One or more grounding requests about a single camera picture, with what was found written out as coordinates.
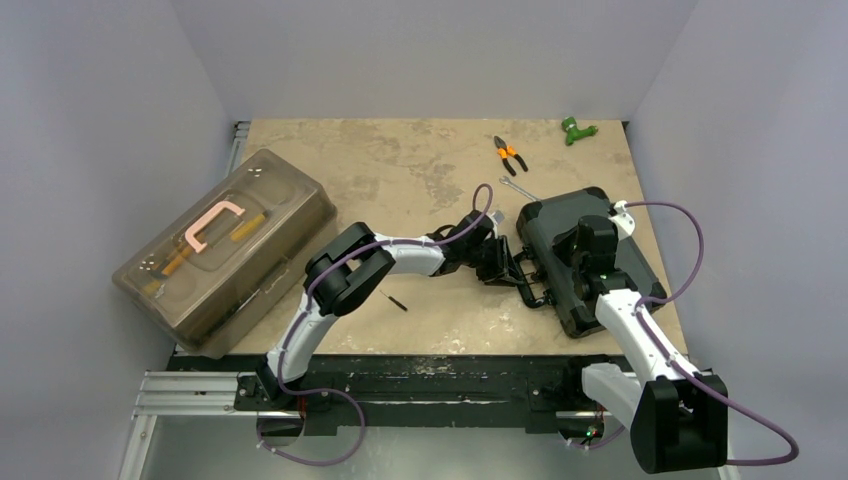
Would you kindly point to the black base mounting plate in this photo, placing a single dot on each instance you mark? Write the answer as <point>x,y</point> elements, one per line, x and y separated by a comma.
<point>536,393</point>

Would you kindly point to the orange black pliers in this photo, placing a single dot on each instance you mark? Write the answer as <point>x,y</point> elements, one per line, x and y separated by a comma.
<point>506,152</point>

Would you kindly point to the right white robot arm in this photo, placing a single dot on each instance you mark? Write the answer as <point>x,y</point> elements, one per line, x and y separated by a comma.
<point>673,425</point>

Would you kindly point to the green plastic toy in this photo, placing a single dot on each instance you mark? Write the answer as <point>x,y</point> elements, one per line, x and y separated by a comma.
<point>573,132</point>

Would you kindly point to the silver wrench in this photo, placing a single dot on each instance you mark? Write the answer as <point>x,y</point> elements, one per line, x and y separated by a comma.
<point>505,180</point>

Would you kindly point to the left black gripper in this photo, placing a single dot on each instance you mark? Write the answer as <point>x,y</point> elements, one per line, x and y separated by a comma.
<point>502,272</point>

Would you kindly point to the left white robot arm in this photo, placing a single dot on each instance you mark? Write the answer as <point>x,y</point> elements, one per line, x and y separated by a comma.
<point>348,270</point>

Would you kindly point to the small black screwdriver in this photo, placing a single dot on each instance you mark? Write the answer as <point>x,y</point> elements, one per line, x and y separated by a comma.
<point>395,301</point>

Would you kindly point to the aluminium frame rail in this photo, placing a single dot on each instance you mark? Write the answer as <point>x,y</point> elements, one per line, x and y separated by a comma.
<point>184,394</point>

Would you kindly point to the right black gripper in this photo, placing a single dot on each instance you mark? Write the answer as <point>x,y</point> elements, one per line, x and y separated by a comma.
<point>573,245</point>

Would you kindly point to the black foam-lined poker case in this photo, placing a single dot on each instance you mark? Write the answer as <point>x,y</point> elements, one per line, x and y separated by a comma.
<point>537,225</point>

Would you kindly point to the translucent brown tool box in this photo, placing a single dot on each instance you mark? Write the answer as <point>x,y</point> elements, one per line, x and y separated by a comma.
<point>217,270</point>

